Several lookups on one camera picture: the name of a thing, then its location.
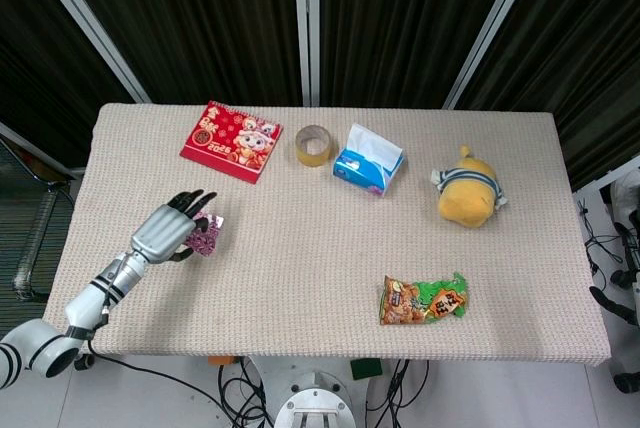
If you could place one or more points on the red desk calendar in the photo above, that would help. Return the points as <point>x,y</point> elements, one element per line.
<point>230,140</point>

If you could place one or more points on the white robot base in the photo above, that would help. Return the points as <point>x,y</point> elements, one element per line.
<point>320,400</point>

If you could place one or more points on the yellow plush toy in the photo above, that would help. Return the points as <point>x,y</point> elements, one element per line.
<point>467,193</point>

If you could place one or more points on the grey metal frame bar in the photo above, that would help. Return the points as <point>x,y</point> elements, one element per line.
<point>592,182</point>
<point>30,144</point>

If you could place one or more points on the orange green snack bag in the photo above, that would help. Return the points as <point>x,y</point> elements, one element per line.
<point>425,300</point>

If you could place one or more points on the black caster wheel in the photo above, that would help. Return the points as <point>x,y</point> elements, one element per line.
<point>86,363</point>

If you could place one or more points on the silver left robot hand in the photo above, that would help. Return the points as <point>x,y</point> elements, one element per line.
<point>160,233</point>

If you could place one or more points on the black mesh chair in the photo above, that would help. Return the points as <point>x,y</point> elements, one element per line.
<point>30,228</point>

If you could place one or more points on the brown tape roll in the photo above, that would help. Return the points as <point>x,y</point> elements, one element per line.
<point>313,155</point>

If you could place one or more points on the black equipment foot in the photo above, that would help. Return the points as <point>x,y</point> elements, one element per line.
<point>627,382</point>

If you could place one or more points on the grey metal partition post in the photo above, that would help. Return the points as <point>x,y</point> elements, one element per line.
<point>87,23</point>
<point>495,23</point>
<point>306,23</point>

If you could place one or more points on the green block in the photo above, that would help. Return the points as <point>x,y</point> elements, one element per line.
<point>366,369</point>

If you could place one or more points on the orange block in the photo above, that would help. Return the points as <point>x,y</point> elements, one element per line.
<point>220,360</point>

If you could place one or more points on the beige woven tablecloth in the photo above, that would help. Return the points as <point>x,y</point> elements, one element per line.
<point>325,238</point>

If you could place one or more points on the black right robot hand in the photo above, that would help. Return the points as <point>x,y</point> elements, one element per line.
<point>612,303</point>

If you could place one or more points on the dark curtain panel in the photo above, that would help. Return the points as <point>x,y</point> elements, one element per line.
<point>590,48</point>
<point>400,23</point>
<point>200,23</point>
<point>30,48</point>

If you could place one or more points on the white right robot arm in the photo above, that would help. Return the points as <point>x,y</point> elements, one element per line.
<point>627,195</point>

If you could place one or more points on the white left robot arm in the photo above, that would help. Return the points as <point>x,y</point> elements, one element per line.
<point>90,303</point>

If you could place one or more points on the blue tissue pack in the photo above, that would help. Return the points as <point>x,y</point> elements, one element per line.
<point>362,170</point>

